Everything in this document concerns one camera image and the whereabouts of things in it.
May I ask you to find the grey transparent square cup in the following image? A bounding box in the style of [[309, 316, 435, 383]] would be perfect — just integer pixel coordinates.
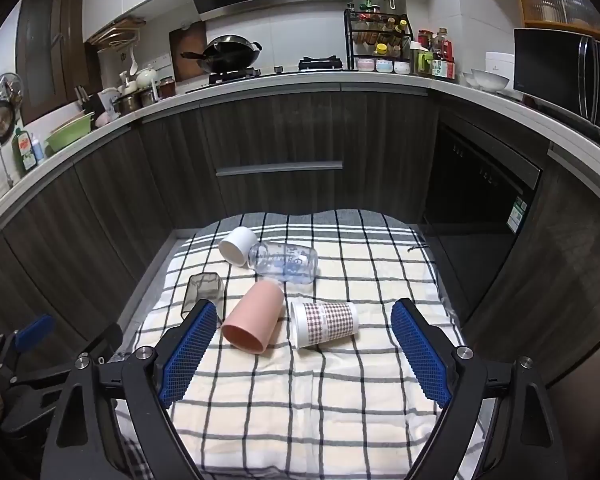
[[181, 272, 225, 321]]

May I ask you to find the pink plastic cup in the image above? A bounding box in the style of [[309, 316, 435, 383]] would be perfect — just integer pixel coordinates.
[[221, 280, 284, 354]]

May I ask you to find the white ceramic cup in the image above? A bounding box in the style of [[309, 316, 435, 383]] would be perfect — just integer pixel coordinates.
[[219, 226, 258, 266]]

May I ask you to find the plaid paper cup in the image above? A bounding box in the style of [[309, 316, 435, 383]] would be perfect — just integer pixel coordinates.
[[289, 298, 360, 350]]

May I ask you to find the checkered white black cloth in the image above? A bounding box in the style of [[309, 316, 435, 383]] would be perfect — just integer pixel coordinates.
[[113, 208, 487, 480]]

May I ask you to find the clear glass bottle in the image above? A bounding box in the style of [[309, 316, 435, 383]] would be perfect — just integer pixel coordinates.
[[247, 242, 318, 285]]

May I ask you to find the built-in black dishwasher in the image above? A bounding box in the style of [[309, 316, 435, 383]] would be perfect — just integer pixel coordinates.
[[420, 116, 542, 323]]

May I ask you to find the green dish soap bottle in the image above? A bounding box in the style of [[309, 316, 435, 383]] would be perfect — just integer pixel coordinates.
[[12, 128, 38, 176]]

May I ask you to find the green basin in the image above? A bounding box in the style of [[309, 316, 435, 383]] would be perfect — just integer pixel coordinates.
[[46, 112, 94, 153]]

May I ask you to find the hanging frying pan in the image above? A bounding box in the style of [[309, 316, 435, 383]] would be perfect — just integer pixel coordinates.
[[0, 73, 23, 145]]

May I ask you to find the white bowl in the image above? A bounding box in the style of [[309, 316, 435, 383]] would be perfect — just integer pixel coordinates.
[[471, 70, 509, 93]]

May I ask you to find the white rice cooker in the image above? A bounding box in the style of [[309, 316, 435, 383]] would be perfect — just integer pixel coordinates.
[[484, 51, 515, 89]]

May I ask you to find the black microwave oven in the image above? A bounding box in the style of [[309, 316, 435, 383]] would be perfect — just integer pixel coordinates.
[[513, 28, 600, 130]]

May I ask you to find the black wok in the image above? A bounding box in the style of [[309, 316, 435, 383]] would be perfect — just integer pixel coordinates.
[[180, 35, 262, 74]]

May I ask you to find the gas stove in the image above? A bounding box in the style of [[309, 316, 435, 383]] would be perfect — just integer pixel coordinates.
[[209, 55, 343, 86]]

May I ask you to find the black spice rack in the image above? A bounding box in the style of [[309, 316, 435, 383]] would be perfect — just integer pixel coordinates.
[[343, 6, 414, 70]]

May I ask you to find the drawer metal handle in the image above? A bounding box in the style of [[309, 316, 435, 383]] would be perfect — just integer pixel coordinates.
[[215, 160, 343, 178]]

